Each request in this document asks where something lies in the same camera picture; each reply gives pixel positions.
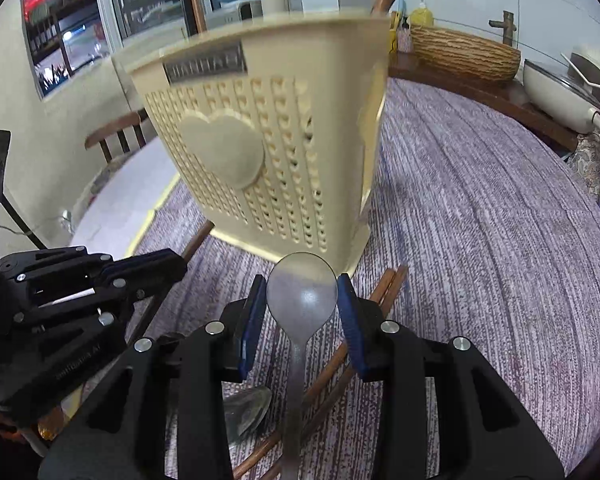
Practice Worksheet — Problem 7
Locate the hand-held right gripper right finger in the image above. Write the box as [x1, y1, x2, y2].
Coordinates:
[336, 272, 566, 480]

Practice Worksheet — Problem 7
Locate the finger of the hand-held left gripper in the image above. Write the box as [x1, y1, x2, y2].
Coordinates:
[0, 287, 148, 413]
[0, 247, 189, 293]

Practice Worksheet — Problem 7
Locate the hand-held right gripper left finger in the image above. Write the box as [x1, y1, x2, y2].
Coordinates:
[37, 275, 267, 480]

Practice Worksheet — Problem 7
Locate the steel spoon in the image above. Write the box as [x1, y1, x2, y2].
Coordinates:
[266, 251, 338, 480]

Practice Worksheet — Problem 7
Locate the metal spoon wooden handle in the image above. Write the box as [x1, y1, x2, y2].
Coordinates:
[223, 385, 273, 448]

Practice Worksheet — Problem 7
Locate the cream plastic utensil basket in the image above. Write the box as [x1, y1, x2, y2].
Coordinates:
[111, 7, 392, 275]

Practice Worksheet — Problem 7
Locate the wooden chair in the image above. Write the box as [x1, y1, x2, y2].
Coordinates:
[85, 110, 153, 163]

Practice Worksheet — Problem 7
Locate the purple and white tablecloth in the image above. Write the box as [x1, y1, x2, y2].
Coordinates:
[70, 77, 600, 480]

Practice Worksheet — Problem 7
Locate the white sliding window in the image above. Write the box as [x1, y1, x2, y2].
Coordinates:
[92, 0, 201, 43]

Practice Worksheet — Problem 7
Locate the grey water dispenser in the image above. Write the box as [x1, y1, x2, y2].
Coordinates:
[205, 0, 306, 31]

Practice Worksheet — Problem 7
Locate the paisley cloth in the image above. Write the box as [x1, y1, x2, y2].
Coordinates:
[567, 132, 600, 201]

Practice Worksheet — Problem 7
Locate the small pump soap bottle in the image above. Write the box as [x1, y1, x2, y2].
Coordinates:
[397, 16, 413, 53]

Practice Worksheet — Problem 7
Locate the wicker pattern wash basin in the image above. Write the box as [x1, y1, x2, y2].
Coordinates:
[409, 24, 522, 83]

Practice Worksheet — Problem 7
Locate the white pan with lid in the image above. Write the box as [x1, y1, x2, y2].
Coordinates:
[522, 57, 600, 143]

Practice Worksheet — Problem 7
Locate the yellow detergent bottle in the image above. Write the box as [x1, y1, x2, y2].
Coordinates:
[409, 0, 435, 28]

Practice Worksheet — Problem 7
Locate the bronze faucet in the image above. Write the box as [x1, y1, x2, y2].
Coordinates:
[488, 10, 521, 46]

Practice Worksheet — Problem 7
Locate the white ladle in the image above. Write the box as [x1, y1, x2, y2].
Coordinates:
[560, 52, 600, 88]

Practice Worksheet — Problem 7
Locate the brown and white cooker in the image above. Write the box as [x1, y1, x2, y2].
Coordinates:
[570, 42, 600, 81]

